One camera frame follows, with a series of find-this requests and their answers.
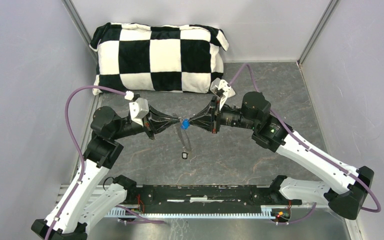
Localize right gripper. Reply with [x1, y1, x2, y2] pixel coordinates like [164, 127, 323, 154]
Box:
[188, 95, 258, 134]

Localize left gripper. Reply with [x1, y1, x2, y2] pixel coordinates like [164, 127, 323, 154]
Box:
[111, 103, 180, 140]

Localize blue key fob tag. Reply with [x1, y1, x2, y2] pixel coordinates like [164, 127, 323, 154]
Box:
[180, 118, 190, 130]

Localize black key fob tag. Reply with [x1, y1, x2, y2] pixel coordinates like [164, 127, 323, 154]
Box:
[181, 151, 189, 160]

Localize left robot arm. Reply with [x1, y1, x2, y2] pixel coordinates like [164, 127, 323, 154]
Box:
[31, 102, 180, 240]

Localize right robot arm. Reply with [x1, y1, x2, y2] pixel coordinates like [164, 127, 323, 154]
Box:
[188, 91, 375, 220]

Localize black and white checkered pillow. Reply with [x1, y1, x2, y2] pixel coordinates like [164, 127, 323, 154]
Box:
[89, 22, 230, 95]

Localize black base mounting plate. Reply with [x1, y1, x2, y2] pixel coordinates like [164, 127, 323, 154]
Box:
[121, 185, 302, 214]

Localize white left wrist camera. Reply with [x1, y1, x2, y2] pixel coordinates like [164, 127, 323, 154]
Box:
[124, 91, 150, 127]

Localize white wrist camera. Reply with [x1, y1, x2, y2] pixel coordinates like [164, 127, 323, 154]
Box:
[124, 91, 150, 127]
[209, 78, 232, 110]

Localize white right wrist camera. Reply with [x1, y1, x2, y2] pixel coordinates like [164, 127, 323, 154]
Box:
[209, 78, 232, 110]

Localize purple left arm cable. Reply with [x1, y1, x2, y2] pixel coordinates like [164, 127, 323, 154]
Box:
[43, 85, 168, 240]

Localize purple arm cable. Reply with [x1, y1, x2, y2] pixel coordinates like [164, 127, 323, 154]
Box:
[43, 85, 168, 240]
[227, 63, 382, 226]

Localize aluminium frame rail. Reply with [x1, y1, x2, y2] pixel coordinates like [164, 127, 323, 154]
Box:
[55, 184, 357, 209]

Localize white slotted cable duct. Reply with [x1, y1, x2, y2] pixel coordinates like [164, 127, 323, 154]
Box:
[104, 207, 290, 220]

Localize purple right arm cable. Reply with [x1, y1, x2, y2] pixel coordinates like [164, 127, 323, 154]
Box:
[227, 63, 382, 226]

